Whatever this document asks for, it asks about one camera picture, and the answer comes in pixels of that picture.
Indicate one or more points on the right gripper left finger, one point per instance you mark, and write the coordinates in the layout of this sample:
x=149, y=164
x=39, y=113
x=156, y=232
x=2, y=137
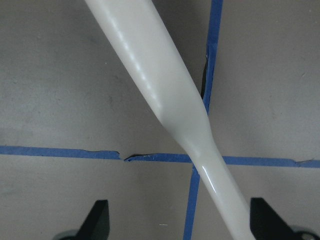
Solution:
x=96, y=225

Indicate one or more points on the beige hand brush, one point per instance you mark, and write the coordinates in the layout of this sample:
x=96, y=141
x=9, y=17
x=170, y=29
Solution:
x=142, y=42

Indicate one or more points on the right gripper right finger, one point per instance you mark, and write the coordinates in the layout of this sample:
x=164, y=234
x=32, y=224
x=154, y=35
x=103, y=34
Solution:
x=265, y=223

